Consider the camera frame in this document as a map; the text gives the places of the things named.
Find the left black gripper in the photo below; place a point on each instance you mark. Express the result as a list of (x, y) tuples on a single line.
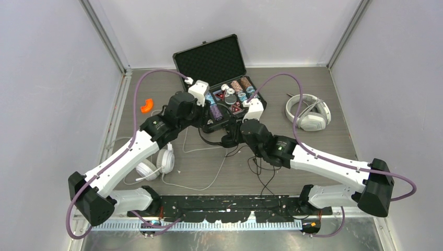
[(203, 113)]

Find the black on-ear headphones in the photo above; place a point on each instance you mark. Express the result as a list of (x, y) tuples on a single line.
[(226, 142)]

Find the large white gaming headphones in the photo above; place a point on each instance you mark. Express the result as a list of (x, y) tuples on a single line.
[(315, 117)]

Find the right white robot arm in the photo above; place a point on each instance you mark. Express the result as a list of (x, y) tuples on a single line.
[(367, 186)]

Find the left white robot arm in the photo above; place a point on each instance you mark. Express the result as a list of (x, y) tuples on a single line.
[(93, 193)]

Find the small white headphones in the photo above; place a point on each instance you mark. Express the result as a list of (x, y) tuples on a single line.
[(165, 161)]

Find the red triangle card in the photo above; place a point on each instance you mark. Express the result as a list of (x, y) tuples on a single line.
[(219, 95), (235, 109)]

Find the orange curved plastic piece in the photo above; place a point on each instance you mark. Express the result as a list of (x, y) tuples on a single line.
[(147, 107)]

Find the round silver dealer button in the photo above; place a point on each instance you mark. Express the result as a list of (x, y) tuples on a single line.
[(230, 99)]

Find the black poker chip case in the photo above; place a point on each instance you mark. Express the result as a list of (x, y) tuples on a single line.
[(219, 63)]

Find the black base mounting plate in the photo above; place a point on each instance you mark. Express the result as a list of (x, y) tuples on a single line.
[(227, 209)]

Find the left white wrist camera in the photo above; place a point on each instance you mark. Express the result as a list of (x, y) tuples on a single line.
[(198, 90)]

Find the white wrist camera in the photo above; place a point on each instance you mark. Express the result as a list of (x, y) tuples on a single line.
[(198, 90), (255, 109)]

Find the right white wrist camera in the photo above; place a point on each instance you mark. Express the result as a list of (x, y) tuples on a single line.
[(255, 109)]

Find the white aluminium rail strip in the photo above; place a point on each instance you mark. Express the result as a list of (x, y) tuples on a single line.
[(249, 225)]

